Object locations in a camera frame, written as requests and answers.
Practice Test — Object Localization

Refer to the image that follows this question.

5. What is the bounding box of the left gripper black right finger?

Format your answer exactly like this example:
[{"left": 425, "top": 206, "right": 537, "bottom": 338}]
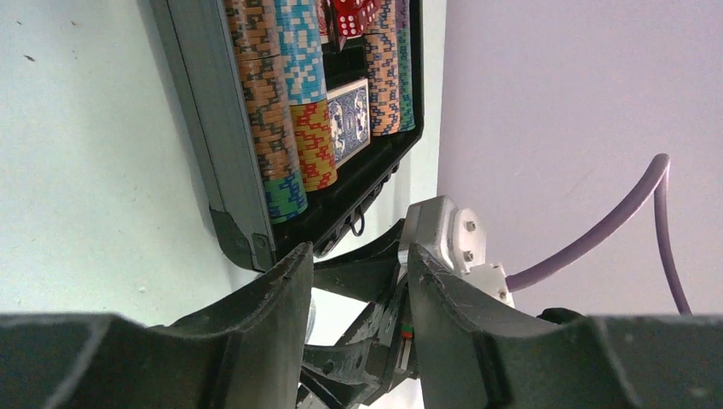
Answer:
[{"left": 408, "top": 245, "right": 722, "bottom": 408}]

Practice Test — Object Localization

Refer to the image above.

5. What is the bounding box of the blue playing card deck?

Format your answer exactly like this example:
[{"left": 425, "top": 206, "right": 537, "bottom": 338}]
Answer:
[{"left": 327, "top": 78, "right": 371, "bottom": 169}]

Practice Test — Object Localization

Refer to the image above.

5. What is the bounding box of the red dice set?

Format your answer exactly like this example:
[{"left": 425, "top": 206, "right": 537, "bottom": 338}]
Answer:
[{"left": 315, "top": 0, "right": 380, "bottom": 52}]

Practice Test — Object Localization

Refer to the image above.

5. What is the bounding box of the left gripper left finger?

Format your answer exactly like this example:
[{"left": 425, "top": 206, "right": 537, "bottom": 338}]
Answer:
[{"left": 1, "top": 243, "right": 313, "bottom": 408}]

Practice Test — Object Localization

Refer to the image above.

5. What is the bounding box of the purple green chip stack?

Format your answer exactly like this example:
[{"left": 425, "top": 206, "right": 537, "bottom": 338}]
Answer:
[{"left": 396, "top": 0, "right": 415, "bottom": 132}]

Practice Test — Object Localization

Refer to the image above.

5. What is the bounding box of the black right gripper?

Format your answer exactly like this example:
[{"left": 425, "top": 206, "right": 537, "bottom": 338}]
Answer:
[{"left": 296, "top": 218, "right": 418, "bottom": 408}]

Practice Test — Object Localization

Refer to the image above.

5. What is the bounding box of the black poker case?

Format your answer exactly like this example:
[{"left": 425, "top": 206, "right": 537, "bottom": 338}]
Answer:
[{"left": 150, "top": 1, "right": 424, "bottom": 272}]

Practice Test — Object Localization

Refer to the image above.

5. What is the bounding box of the pink brown chip stack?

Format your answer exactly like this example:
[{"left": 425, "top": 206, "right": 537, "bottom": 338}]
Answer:
[{"left": 364, "top": 1, "right": 401, "bottom": 136}]

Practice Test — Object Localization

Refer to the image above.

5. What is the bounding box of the blue orange chip stack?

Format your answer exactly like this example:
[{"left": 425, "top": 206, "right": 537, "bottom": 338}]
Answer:
[{"left": 275, "top": 0, "right": 338, "bottom": 192}]

